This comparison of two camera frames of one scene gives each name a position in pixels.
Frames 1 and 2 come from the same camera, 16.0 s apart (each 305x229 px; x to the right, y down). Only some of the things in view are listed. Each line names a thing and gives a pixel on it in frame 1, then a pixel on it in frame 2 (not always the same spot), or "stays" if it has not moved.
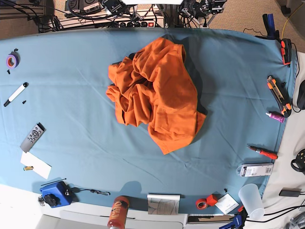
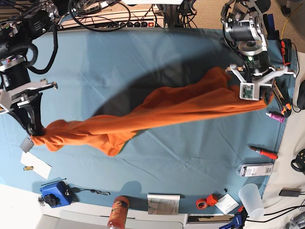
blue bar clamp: (269, 21) stays
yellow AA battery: (30, 168) stays
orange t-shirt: (153, 88) → (113, 130)
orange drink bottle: (118, 213) stays
